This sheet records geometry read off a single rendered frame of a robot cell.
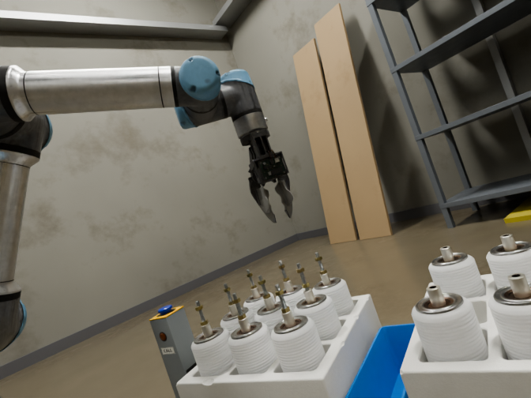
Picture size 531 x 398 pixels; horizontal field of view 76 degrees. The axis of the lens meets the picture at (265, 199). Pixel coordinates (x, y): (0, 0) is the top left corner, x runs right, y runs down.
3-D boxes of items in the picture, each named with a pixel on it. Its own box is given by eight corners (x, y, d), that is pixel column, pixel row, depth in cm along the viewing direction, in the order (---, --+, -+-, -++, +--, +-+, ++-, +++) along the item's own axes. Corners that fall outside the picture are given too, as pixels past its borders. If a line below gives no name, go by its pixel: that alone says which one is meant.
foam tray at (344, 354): (357, 475, 60) (322, 378, 61) (199, 457, 80) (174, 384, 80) (392, 355, 94) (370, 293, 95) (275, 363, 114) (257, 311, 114)
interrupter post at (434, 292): (446, 308, 56) (439, 288, 56) (431, 309, 57) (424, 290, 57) (447, 302, 58) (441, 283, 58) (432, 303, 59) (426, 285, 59)
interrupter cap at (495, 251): (536, 252, 66) (535, 249, 66) (491, 259, 70) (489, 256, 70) (531, 241, 72) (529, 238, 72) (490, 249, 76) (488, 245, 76)
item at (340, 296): (367, 336, 95) (345, 274, 95) (368, 353, 86) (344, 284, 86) (333, 343, 97) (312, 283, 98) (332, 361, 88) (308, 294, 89)
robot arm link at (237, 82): (213, 86, 84) (246, 77, 86) (228, 128, 84) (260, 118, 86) (215, 72, 77) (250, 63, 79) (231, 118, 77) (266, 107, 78)
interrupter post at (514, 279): (534, 298, 49) (526, 277, 49) (514, 301, 51) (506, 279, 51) (532, 292, 51) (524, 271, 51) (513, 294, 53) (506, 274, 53)
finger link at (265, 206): (267, 225, 77) (259, 185, 77) (262, 225, 82) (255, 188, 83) (280, 222, 77) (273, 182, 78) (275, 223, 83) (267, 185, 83)
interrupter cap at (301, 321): (286, 338, 66) (285, 335, 66) (268, 332, 73) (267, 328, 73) (315, 320, 70) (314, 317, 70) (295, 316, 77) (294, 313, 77)
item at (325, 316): (347, 388, 75) (318, 309, 75) (310, 385, 80) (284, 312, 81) (363, 362, 82) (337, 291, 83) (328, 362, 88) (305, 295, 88)
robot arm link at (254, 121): (231, 127, 84) (262, 118, 86) (238, 144, 84) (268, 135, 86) (235, 118, 77) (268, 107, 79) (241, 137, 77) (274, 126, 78)
